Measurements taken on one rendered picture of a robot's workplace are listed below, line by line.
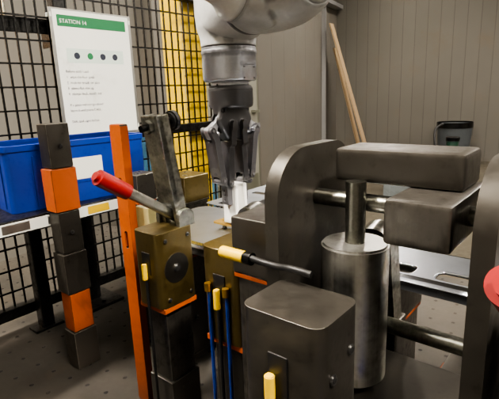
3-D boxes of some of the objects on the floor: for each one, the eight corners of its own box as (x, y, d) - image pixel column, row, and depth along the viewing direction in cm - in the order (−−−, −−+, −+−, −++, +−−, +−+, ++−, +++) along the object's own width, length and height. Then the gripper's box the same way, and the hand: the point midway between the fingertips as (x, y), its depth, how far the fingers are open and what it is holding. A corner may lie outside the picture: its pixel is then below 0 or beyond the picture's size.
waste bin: (471, 162, 731) (474, 120, 715) (469, 167, 684) (472, 123, 668) (436, 161, 757) (439, 120, 741) (432, 165, 710) (434, 123, 694)
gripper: (216, 82, 65) (224, 235, 71) (274, 82, 76) (276, 214, 82) (182, 85, 70) (192, 228, 75) (241, 85, 81) (245, 210, 86)
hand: (235, 202), depth 78 cm, fingers closed, pressing on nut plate
